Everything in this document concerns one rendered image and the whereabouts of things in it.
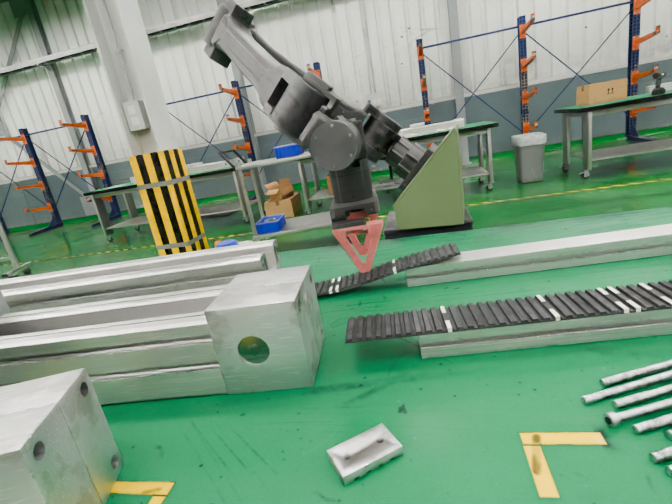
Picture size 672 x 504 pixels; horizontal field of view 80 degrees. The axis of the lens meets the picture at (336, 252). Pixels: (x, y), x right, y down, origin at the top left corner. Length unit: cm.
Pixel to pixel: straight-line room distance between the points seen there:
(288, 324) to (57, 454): 19
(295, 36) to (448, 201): 769
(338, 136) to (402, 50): 762
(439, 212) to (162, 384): 64
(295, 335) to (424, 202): 56
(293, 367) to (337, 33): 801
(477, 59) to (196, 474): 796
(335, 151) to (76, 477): 37
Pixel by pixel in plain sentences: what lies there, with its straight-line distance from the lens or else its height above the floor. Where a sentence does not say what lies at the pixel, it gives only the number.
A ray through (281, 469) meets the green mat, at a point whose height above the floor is 78.
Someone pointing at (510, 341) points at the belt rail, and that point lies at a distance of 44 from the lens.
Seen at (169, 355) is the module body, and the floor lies 83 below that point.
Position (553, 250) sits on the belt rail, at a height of 81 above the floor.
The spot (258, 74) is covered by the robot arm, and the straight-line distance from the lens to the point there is 66.
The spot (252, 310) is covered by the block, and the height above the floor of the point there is 87.
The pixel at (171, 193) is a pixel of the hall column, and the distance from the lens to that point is 370.
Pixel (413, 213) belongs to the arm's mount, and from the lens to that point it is 90.
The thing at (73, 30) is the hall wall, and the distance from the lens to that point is 1069.
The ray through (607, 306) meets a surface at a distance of 46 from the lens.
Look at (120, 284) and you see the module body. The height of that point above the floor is 85.
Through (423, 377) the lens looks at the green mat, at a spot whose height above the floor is 78.
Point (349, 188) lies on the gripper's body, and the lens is 55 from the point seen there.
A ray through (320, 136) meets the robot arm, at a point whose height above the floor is 101.
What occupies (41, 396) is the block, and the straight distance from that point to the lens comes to 37.
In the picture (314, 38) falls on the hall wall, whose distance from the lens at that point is 833.
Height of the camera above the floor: 102
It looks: 17 degrees down
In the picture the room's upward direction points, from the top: 10 degrees counter-clockwise
